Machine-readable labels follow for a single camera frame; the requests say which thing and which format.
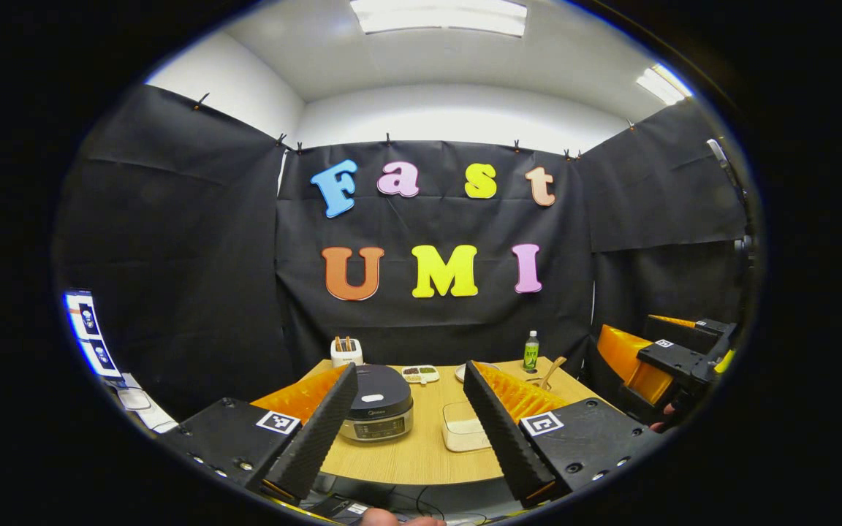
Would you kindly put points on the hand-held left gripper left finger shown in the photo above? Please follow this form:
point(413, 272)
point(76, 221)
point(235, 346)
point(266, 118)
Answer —
point(311, 438)

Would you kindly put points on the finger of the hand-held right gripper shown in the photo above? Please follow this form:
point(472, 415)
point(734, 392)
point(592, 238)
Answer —
point(710, 327)
point(633, 358)

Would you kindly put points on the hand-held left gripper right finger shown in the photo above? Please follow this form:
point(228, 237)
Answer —
point(509, 438)

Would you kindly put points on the white rice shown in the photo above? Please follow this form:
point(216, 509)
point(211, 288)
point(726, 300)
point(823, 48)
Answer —
point(465, 435)

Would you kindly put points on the wooden spoon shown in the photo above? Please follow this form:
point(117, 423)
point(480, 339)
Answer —
point(554, 371)

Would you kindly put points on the dark grey rice cooker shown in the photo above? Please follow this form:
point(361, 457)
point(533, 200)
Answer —
point(384, 398)

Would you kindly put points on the clear glass tray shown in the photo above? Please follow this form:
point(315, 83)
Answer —
point(457, 409)

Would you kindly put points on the white round plate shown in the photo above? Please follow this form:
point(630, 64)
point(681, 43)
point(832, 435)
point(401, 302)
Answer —
point(459, 372)

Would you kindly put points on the green drink bottle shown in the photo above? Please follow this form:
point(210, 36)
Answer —
point(531, 354)

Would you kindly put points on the white toaster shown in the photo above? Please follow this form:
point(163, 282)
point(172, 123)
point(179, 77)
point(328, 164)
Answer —
point(346, 358)

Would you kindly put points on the white divided dish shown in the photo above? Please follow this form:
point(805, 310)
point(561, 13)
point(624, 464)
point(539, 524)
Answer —
point(421, 379)

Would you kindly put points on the white side desk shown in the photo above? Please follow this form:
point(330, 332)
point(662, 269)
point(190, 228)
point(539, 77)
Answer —
point(158, 418)

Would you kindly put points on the black backdrop cloth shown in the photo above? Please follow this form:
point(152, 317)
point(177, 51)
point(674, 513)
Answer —
point(209, 256)

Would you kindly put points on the computer monitor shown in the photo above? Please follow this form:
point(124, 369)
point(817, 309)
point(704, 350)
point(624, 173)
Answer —
point(92, 336)

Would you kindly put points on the narrow ceiling light panel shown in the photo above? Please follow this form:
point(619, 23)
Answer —
point(664, 84)

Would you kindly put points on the row of black cloth clips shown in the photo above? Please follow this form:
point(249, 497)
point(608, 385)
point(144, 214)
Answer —
point(387, 139)

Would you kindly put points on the wide ceiling light panel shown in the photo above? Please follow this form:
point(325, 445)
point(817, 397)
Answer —
point(439, 16)

